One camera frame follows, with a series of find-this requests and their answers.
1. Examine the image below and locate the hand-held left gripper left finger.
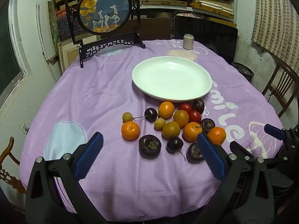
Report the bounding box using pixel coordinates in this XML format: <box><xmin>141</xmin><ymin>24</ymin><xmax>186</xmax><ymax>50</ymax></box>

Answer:
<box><xmin>25</xmin><ymin>132</ymin><xmax>110</xmax><ymax>224</ymax></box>

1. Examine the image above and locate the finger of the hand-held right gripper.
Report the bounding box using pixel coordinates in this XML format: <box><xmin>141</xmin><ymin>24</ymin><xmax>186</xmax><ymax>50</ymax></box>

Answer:
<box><xmin>229</xmin><ymin>141</ymin><xmax>255</xmax><ymax>159</ymax></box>
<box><xmin>264</xmin><ymin>124</ymin><xmax>286</xmax><ymax>141</ymax></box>

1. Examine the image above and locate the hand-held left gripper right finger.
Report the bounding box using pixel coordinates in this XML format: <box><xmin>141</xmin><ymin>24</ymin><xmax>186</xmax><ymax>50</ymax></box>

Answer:
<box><xmin>187</xmin><ymin>132</ymin><xmax>275</xmax><ymax>224</ymax></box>

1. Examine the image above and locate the orange mandarin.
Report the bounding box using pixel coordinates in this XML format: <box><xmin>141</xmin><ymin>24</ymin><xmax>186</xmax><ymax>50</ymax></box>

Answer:
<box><xmin>183</xmin><ymin>122</ymin><xmax>203</xmax><ymax>142</ymax></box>
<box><xmin>121</xmin><ymin>121</ymin><xmax>141</xmax><ymax>141</ymax></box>
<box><xmin>158</xmin><ymin>101</ymin><xmax>175</xmax><ymax>119</ymax></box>
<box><xmin>207</xmin><ymin>126</ymin><xmax>227</xmax><ymax>145</ymax></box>

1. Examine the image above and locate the dark cherry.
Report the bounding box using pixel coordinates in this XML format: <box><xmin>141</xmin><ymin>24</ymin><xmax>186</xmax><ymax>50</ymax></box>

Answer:
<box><xmin>144</xmin><ymin>108</ymin><xmax>158</xmax><ymax>122</ymax></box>
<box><xmin>166</xmin><ymin>137</ymin><xmax>187</xmax><ymax>162</ymax></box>

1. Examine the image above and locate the brownish orange round fruit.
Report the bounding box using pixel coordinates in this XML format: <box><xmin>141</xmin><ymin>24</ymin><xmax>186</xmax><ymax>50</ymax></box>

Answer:
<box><xmin>162</xmin><ymin>121</ymin><xmax>181</xmax><ymax>139</ymax></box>
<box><xmin>173</xmin><ymin>110</ymin><xmax>190</xmax><ymax>128</ymax></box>

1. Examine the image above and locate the large dark mangosteen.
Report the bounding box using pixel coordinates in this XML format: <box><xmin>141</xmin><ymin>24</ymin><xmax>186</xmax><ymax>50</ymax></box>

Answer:
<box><xmin>138</xmin><ymin>134</ymin><xmax>162</xmax><ymax>159</ymax></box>

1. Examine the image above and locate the white plate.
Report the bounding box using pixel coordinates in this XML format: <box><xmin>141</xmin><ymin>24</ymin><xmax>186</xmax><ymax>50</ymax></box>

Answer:
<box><xmin>132</xmin><ymin>56</ymin><xmax>212</xmax><ymax>103</ymax></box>

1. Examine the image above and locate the dark wooden slatted chair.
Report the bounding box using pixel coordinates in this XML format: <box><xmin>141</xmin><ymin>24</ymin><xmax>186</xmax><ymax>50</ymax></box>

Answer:
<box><xmin>262</xmin><ymin>61</ymin><xmax>299</xmax><ymax>119</ymax></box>

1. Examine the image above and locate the purple printed tablecloth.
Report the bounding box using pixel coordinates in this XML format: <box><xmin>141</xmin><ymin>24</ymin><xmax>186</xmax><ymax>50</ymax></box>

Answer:
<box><xmin>20</xmin><ymin>40</ymin><xmax>284</xmax><ymax>216</ymax></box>

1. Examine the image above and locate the carved wooden chair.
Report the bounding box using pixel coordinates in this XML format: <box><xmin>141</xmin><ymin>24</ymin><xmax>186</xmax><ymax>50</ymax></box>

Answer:
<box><xmin>0</xmin><ymin>136</ymin><xmax>27</xmax><ymax>195</ymax></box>

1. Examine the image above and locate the checked beige curtain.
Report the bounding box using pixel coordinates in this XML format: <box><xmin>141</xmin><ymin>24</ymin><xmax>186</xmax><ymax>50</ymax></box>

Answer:
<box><xmin>252</xmin><ymin>0</ymin><xmax>299</xmax><ymax>63</ymax></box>

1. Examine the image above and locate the pale drink can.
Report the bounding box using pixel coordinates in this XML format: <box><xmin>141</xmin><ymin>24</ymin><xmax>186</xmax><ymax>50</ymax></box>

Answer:
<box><xmin>183</xmin><ymin>34</ymin><xmax>194</xmax><ymax>50</ymax></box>

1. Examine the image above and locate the black panel chair back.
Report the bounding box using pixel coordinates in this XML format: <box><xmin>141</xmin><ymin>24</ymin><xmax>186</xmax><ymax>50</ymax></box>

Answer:
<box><xmin>174</xmin><ymin>15</ymin><xmax>239</xmax><ymax>64</ymax></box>

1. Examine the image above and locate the window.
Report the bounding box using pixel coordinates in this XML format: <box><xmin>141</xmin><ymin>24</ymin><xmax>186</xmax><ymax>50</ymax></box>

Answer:
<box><xmin>0</xmin><ymin>0</ymin><xmax>27</xmax><ymax>94</ymax></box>

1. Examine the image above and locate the round deer screen on stand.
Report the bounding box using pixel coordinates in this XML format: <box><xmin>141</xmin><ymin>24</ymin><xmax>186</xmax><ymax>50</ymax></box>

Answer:
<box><xmin>64</xmin><ymin>0</ymin><xmax>146</xmax><ymax>69</ymax></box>

